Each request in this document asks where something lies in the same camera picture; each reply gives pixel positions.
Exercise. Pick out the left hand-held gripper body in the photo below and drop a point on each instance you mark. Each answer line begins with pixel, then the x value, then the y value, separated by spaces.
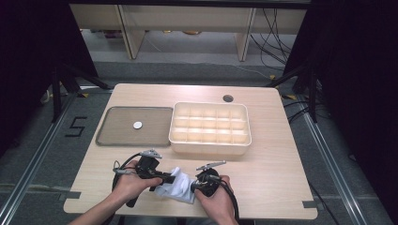
pixel 147 167

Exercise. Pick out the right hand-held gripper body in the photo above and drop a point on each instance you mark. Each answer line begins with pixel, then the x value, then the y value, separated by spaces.
pixel 208 184

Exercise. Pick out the white sock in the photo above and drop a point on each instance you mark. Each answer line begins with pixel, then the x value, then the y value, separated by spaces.
pixel 180 187

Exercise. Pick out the person's left hand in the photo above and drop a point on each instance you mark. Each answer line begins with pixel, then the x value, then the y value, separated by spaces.
pixel 131 186

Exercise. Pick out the person's right hand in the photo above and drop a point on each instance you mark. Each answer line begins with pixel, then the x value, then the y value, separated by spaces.
pixel 220 207

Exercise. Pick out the white round lid knob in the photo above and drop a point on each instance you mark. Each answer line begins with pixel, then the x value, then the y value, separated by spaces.
pixel 137 125

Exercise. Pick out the brown flat tray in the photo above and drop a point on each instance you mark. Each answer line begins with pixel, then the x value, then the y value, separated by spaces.
pixel 119 131

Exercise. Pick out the cream compartment storage box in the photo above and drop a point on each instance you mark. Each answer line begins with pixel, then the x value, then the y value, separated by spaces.
pixel 210 128

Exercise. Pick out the grey tape strip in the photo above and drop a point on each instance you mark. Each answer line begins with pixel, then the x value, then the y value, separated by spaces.
pixel 309 204
pixel 71 195

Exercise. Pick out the black metal stand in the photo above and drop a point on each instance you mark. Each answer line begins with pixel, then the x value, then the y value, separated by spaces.
pixel 312 93
pixel 57 93

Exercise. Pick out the yellow object under desk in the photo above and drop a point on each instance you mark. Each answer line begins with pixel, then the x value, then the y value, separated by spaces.
pixel 191 32

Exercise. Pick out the beige desk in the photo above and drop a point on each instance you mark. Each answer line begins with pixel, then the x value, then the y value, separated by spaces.
pixel 187 17

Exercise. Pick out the dark curtain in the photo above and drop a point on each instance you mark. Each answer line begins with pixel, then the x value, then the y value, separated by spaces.
pixel 359 78
pixel 28 62

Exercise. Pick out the aluminium floor rail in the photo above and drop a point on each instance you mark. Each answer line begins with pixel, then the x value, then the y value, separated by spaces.
pixel 34 159
pixel 331 168

